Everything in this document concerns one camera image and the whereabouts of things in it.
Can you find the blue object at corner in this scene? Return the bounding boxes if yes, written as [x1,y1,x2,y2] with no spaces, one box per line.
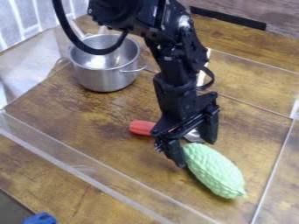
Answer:
[21,213,57,224]

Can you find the green bitter gourd toy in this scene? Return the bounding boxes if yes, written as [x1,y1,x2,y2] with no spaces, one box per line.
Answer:
[182,143,246,200]

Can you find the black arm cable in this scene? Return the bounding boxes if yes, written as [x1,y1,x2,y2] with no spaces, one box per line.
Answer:
[50,0,130,56]

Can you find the silver metal pot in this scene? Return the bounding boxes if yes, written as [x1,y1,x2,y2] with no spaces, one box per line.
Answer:
[69,38,146,92]

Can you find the red handled metal spoon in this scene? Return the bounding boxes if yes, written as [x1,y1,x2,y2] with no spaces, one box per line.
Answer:
[129,120,204,144]

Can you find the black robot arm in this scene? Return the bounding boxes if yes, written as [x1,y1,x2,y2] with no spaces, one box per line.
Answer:
[88,0,220,167]

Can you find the clear acrylic barrier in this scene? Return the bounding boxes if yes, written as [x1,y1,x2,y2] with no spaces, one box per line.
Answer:
[0,17,299,224]

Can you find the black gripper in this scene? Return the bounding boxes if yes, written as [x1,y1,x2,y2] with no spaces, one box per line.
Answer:
[150,73,220,168]

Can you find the black strip on wall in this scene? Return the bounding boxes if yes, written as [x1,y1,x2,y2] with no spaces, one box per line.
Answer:
[190,6,266,31]

